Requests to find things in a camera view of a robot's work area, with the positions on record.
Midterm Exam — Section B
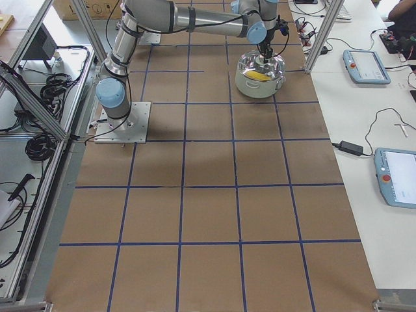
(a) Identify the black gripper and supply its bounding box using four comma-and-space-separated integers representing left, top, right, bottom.
259, 18, 289, 63

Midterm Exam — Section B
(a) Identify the glass pot lid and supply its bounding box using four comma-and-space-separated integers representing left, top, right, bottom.
237, 50, 285, 82

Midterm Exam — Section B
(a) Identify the yellow corn cob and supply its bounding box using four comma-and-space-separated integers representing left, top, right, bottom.
244, 71, 271, 81

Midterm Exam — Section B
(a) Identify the pale green cooking pot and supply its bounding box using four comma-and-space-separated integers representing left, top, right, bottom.
235, 71, 285, 99

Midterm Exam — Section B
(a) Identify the upper teach pendant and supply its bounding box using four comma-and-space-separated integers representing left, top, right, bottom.
343, 50, 391, 85

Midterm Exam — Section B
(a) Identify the teach pendant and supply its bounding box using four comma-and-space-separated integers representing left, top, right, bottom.
374, 148, 416, 209
343, 50, 391, 85

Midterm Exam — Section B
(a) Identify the black power adapter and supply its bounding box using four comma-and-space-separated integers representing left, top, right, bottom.
338, 140, 363, 156

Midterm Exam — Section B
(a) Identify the cardboard box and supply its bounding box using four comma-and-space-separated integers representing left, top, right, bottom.
53, 0, 122, 20

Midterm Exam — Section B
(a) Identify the lower teach pendant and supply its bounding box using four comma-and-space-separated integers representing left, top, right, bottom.
374, 148, 416, 209

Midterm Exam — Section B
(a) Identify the aluminium frame post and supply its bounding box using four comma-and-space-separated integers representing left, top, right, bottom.
304, 0, 344, 74

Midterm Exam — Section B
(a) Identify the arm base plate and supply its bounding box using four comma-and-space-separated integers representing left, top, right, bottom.
94, 102, 151, 144

